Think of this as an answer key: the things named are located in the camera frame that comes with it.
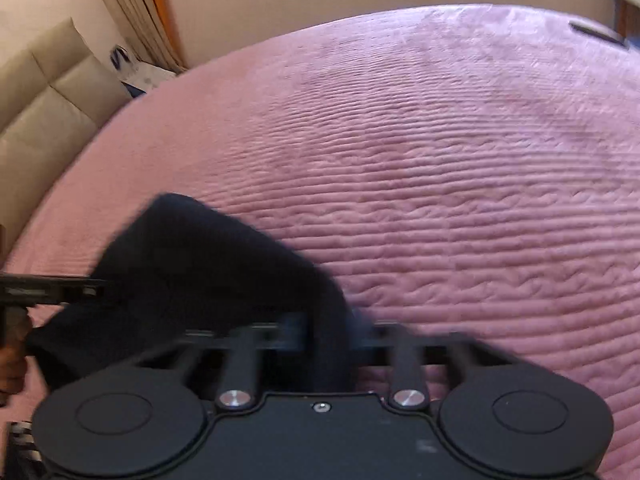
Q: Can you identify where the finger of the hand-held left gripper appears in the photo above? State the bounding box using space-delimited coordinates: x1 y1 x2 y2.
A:
0 272 117 307

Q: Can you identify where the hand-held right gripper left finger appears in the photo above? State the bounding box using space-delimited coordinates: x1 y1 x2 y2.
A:
131 311 310 407

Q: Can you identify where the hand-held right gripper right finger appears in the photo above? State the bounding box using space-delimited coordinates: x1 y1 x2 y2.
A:
350 320 521 407

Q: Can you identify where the black garment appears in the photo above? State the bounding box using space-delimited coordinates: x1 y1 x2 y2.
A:
25 192 371 401

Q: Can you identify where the person's left hand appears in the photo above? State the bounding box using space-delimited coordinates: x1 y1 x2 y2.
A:
0 307 32 407

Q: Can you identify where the black white striped cloth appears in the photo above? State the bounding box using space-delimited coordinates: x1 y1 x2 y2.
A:
6 419 43 467

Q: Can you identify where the beige padded headboard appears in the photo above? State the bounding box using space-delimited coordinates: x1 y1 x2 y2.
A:
0 17 146 256

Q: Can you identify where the pink quilted bed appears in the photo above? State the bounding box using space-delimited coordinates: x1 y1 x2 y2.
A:
0 4 640 480

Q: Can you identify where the white bag with blue print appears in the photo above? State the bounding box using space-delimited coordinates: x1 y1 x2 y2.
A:
106 44 177 97

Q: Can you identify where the beige and orange curtain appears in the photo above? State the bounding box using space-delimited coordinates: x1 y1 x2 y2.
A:
80 0 190 75

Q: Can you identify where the black remote control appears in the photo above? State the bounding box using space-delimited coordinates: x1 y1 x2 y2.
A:
569 20 627 47

